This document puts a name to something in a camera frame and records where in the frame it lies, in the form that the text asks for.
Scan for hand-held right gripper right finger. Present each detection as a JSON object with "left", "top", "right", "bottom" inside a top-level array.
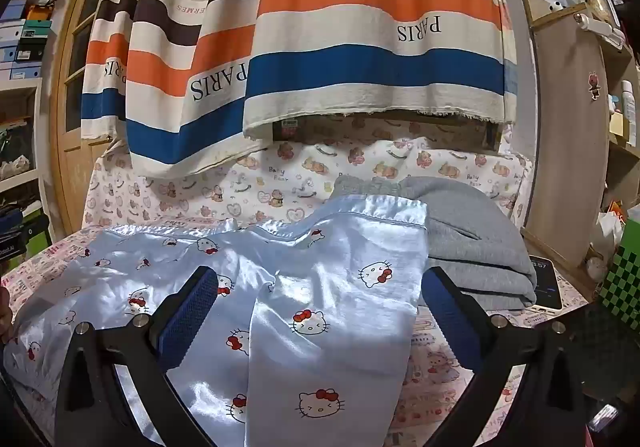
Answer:
[{"left": 419, "top": 266, "right": 588, "bottom": 447}]

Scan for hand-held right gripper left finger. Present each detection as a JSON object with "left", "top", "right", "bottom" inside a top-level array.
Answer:
[{"left": 54, "top": 266, "right": 221, "bottom": 447}]

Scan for light blue satin pants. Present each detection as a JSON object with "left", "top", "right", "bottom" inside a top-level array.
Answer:
[{"left": 2, "top": 194, "right": 431, "bottom": 447}]

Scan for green storage box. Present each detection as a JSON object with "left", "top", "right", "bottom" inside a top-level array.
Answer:
[{"left": 20, "top": 207, "right": 52, "bottom": 258}]

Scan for pink printed bed sheet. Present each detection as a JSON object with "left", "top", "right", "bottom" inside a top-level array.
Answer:
[{"left": 0, "top": 222, "right": 586, "bottom": 447}]

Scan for grey sweatpants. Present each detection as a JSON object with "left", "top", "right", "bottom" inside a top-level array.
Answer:
[{"left": 332, "top": 174, "right": 538, "bottom": 310}]

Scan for white shelf unit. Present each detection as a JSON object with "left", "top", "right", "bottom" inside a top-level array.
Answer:
[{"left": 0, "top": 0, "right": 56, "bottom": 248}]

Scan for wooden door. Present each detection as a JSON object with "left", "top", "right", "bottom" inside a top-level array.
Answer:
[{"left": 47, "top": 0, "right": 136, "bottom": 235}]

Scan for bear print bed sheet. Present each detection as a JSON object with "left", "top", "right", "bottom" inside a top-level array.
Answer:
[{"left": 82, "top": 117, "right": 533, "bottom": 238}]

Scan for green checkered box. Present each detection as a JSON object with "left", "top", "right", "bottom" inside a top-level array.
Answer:
[{"left": 597, "top": 237, "right": 640, "bottom": 323}]

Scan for white plastic bag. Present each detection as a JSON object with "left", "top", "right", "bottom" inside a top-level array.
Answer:
[{"left": 594, "top": 211, "right": 626, "bottom": 254}]

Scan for stack of storage boxes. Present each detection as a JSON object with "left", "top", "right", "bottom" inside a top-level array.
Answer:
[{"left": 0, "top": 0, "right": 53, "bottom": 80}]

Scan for wooden cabinet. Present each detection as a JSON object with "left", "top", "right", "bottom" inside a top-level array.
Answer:
[{"left": 520, "top": 0, "right": 640, "bottom": 278}]

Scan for striped hanging cloth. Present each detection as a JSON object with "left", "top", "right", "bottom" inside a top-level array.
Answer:
[{"left": 80, "top": 0, "right": 518, "bottom": 178}]

